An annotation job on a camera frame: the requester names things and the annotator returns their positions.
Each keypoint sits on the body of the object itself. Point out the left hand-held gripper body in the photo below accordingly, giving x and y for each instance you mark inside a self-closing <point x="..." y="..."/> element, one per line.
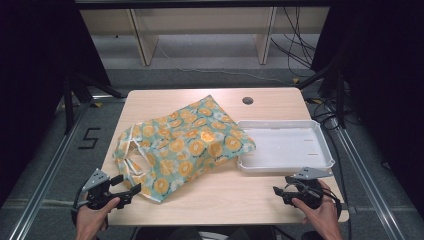
<point x="96" y="191"/>

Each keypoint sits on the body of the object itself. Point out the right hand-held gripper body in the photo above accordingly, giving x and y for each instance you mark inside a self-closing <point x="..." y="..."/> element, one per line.
<point x="306" y="191"/>

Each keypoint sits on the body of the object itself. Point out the white plastic tray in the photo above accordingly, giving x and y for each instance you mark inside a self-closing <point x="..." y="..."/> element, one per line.
<point x="283" y="146"/>

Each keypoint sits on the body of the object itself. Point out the orange print teal tote bag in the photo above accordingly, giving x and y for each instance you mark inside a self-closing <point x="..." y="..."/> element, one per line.
<point x="186" y="143"/>

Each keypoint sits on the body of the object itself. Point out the person's right hand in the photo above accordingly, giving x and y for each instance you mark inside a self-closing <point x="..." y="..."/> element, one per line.
<point x="321" y="213"/>

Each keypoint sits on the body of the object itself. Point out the person's left hand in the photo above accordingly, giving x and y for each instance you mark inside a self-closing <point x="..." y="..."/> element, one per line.
<point x="93" y="218"/>

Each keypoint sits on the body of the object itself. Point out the person's dark clothed lap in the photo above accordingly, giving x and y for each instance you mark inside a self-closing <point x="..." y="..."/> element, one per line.
<point x="206" y="233"/>

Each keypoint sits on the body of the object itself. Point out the black metal stand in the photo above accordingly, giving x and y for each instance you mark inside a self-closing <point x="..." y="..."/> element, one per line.
<point x="335" y="86"/>
<point x="71" y="100"/>

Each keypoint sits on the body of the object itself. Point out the black curtain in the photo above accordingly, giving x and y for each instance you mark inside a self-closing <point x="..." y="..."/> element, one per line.
<point x="386" y="83"/>
<point x="36" y="83"/>

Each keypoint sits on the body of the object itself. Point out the light wooden bench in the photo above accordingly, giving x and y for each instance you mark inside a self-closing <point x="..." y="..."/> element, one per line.
<point x="200" y="26"/>

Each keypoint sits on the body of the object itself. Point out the aluminium floor rail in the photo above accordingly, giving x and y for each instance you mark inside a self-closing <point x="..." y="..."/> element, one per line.
<point x="366" y="180"/>
<point x="46" y="180"/>

